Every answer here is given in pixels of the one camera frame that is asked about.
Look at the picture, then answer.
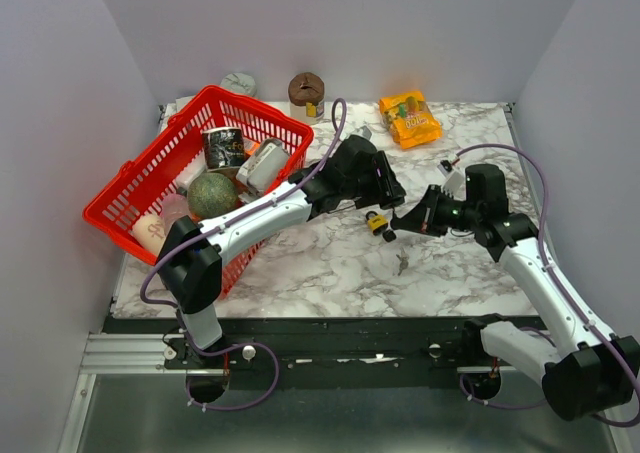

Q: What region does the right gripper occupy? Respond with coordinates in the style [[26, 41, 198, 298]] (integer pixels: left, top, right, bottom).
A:
[[396, 183, 482, 237]]

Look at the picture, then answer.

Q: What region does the black printed can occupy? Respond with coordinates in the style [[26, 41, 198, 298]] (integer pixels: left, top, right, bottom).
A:
[[201, 127, 245, 170]]

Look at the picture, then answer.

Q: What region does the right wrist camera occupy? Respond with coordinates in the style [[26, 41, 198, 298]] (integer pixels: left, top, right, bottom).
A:
[[438, 158, 466, 196]]

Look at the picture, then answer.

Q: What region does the pink bottle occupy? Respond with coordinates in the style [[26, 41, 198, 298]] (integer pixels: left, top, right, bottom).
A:
[[160, 193, 190, 235]]

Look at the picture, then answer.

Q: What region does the orange candy bag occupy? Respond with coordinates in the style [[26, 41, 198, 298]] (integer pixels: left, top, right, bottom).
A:
[[378, 90, 442, 150]]

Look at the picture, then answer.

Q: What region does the yellow padlock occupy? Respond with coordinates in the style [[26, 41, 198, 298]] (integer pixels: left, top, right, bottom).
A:
[[365, 211, 389, 236]]

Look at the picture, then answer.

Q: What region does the grey white box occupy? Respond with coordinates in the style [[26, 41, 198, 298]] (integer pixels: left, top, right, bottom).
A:
[[236, 138, 290, 195]]

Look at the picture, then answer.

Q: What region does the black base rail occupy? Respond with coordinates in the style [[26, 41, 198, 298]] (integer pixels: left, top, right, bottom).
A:
[[102, 315, 544, 392]]

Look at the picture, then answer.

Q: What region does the brown-lidded jar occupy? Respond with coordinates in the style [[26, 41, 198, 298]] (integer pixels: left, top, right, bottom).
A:
[[288, 72, 325, 125]]

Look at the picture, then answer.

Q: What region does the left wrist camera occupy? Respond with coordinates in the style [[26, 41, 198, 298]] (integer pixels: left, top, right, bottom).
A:
[[349, 125, 372, 141]]

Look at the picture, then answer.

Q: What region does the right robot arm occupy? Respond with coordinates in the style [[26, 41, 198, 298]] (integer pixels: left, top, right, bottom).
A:
[[391, 164, 639, 421]]

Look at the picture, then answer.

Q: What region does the green round melon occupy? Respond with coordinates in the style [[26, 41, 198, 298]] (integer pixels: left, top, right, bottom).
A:
[[187, 172, 238, 219]]

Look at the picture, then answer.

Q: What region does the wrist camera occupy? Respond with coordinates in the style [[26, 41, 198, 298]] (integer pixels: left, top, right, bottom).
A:
[[349, 125, 372, 141], [438, 158, 466, 196]]

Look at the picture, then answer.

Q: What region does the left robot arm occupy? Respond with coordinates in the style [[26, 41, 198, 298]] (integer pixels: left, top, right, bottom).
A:
[[154, 136, 406, 368]]

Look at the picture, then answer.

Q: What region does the beige printed cylinder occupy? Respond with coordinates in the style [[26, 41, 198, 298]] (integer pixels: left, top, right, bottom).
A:
[[132, 214, 166, 257]]

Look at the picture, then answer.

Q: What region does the black-headed key bunch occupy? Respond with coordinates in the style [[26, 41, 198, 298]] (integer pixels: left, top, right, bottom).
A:
[[382, 228, 397, 243]]

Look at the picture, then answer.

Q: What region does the red plastic basket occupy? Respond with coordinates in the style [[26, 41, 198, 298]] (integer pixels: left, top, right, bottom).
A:
[[82, 85, 315, 301]]

